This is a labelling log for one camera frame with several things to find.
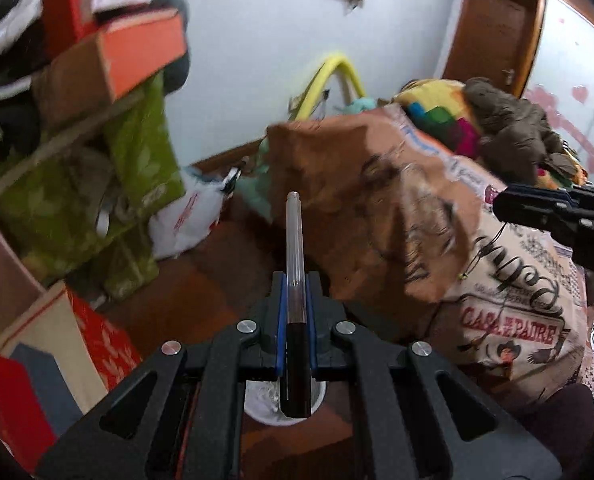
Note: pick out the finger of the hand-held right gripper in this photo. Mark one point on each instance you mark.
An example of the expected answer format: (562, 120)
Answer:
(527, 210)

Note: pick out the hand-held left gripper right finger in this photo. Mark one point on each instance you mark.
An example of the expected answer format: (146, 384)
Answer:
(313, 330)

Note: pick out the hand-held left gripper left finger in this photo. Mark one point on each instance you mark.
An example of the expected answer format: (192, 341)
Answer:
(281, 330)

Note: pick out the clear pen with black cap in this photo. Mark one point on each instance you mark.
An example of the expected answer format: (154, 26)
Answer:
(295, 260)

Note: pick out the white plastic cup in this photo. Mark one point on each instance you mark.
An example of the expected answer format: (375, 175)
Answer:
(262, 405)

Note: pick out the olive green jacket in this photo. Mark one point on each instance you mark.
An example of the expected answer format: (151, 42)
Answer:
(512, 125)

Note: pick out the colourful checked blanket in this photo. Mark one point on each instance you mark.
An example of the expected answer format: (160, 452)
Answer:
(437, 115)

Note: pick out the mint green cloth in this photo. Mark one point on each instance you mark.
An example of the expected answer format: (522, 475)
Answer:
(257, 185)

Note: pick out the white plastic bag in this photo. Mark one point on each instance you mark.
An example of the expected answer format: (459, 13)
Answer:
(187, 215)

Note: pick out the printed blanket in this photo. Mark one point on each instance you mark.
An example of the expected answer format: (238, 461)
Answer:
(352, 185)

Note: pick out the white sliding wardrobe doors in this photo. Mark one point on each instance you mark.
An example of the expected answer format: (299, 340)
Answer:
(567, 50)

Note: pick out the brown wooden door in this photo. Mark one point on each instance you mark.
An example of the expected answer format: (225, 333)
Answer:
(492, 35)

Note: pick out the red and beige boxes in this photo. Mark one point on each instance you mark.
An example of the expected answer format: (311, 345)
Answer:
(102, 340)

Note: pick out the person's left leg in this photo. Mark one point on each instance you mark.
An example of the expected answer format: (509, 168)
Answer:
(557, 420)

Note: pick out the green patterned bag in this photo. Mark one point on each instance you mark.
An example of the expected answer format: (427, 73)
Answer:
(142, 150)

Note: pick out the yellow foam tube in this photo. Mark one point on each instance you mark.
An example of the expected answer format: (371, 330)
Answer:
(337, 62)

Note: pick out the grey blue card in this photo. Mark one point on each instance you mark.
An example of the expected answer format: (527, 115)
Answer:
(47, 390)

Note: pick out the pink curtain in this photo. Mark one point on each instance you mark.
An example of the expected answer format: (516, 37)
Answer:
(2, 270)

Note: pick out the flat red box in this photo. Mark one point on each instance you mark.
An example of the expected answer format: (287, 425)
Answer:
(7, 410)

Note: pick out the orange cardboard box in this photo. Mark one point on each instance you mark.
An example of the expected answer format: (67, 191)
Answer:
(142, 50)

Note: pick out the dark grey bag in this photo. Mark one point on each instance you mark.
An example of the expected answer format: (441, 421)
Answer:
(174, 5)

